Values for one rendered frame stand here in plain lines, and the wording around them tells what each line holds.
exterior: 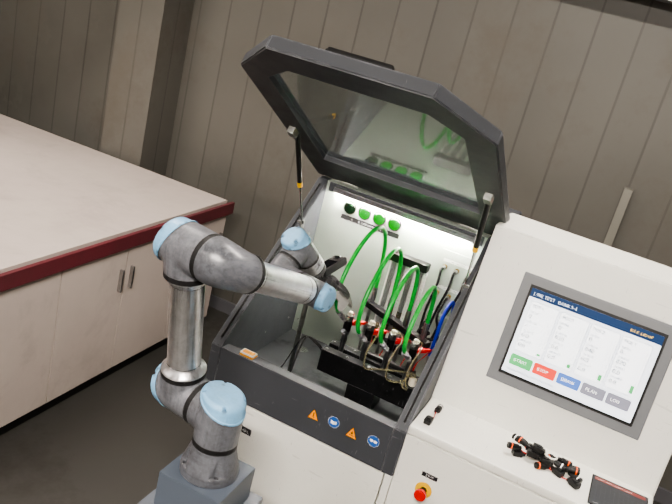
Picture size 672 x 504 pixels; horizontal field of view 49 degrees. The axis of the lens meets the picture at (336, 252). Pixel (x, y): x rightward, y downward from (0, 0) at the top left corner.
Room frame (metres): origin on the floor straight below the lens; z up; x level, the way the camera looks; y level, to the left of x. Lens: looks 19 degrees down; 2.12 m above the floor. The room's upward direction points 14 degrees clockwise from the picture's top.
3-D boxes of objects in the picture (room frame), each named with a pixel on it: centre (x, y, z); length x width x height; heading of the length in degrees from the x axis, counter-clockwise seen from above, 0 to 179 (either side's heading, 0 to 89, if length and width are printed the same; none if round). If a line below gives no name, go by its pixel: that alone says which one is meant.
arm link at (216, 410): (1.59, 0.18, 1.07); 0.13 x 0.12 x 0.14; 59
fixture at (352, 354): (2.24, -0.21, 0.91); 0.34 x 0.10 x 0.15; 69
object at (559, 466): (1.88, -0.74, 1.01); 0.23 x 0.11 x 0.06; 69
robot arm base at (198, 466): (1.59, 0.18, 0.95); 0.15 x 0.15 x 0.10
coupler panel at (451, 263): (2.44, -0.42, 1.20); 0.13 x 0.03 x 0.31; 69
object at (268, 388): (2.06, -0.02, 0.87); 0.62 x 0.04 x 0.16; 69
